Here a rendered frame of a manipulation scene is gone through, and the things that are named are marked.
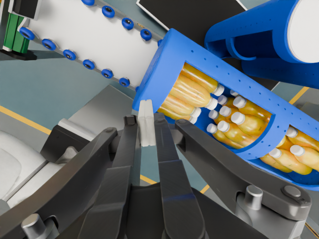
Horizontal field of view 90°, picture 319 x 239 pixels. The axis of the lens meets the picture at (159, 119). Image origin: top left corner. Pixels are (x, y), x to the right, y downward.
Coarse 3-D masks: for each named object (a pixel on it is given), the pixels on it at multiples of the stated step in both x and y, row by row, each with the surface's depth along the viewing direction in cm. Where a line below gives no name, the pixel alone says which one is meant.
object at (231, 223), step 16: (144, 192) 7; (160, 192) 7; (128, 208) 6; (144, 208) 6; (160, 208) 6; (208, 208) 6; (224, 208) 6; (80, 224) 6; (128, 224) 6; (144, 224) 6; (160, 224) 6; (208, 224) 5; (224, 224) 5; (240, 224) 5
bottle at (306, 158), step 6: (306, 150) 62; (312, 150) 62; (300, 156) 63; (306, 156) 62; (312, 156) 62; (318, 156) 62; (300, 162) 66; (306, 162) 63; (312, 162) 62; (318, 162) 62; (312, 168) 67; (318, 168) 65
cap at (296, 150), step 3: (291, 147) 65; (294, 147) 64; (297, 147) 63; (300, 147) 62; (291, 150) 64; (294, 150) 63; (297, 150) 62; (300, 150) 62; (294, 153) 63; (297, 153) 62; (300, 153) 62
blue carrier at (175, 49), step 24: (168, 48) 40; (192, 48) 44; (168, 72) 41; (216, 72) 45; (240, 72) 52; (144, 96) 44; (216, 96) 73; (264, 96) 50; (168, 120) 62; (288, 120) 52; (312, 120) 59; (264, 144) 52; (264, 168) 70
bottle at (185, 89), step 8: (176, 80) 46; (184, 80) 46; (192, 80) 49; (176, 88) 46; (184, 88) 47; (192, 88) 47; (200, 88) 48; (176, 96) 49; (184, 96) 48; (192, 96) 48; (200, 96) 48; (208, 96) 49; (192, 104) 50; (200, 104) 50; (208, 104) 51
